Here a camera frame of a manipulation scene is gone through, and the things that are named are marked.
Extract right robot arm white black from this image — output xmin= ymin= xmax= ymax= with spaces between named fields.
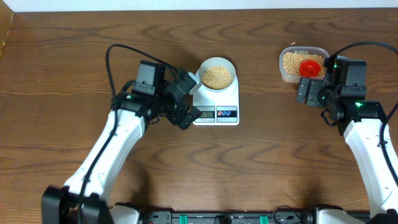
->
xmin=296 ymin=57 xmax=397 ymax=223

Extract white digital kitchen scale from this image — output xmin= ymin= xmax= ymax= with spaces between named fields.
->
xmin=193 ymin=72 xmax=240 ymax=126

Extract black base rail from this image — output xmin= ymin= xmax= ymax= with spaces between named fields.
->
xmin=138 ymin=205 xmax=304 ymax=224

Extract clear plastic container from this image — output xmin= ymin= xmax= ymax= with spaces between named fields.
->
xmin=279 ymin=47 xmax=330 ymax=83

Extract yellow soybeans in container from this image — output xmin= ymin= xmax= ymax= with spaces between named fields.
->
xmin=282 ymin=52 xmax=324 ymax=76

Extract grey white bowl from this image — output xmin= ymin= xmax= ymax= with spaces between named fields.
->
xmin=197 ymin=57 xmax=238 ymax=92

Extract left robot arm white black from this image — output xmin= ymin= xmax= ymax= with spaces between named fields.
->
xmin=41 ymin=60 xmax=201 ymax=223

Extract soybeans in bowl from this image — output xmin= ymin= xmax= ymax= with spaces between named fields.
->
xmin=201 ymin=65 xmax=233 ymax=90

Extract orange measuring scoop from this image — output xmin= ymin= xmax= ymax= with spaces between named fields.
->
xmin=299 ymin=59 xmax=321 ymax=78

